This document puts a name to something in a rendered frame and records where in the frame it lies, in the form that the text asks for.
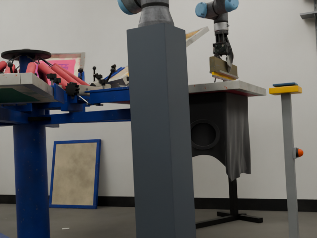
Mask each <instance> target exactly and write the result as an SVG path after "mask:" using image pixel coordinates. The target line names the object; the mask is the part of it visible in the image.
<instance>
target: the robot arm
mask: <svg viewBox="0 0 317 238"><path fill-rule="evenodd" d="M117 1H118V5H119V7H120V9H121V10H122V11H123V12H124V13H126V14H128V15H135V14H137V13H139V12H142V13H141V16H140V20H139V24H138V27H142V26H149V25H154V24H159V23H167V24H170V25H172V26H175V25H174V22H173V19H172V17H171V14H170V11H169V0H117ZM238 5H239V1H238V0H214V1H211V2H208V3H205V2H200V3H198V4H197V5H196V8H195V14H196V15H197V16H198V17H201V18H206V19H211V20H214V32H215V36H216V43H213V54H214V56H215V57H217V58H219V59H221V58H220V56H221V57H222V55H226V56H227V57H226V61H227V66H228V69H227V71H228V73H230V71H231V68H232V63H233V59H234V54H233V51H232V48H231V45H230V43H229V40H228V37H227V35H229V34H228V31H229V28H228V27H229V24H228V12H231V11H233V10H235V9H237V8H238ZM214 50H215V51H214Z"/></svg>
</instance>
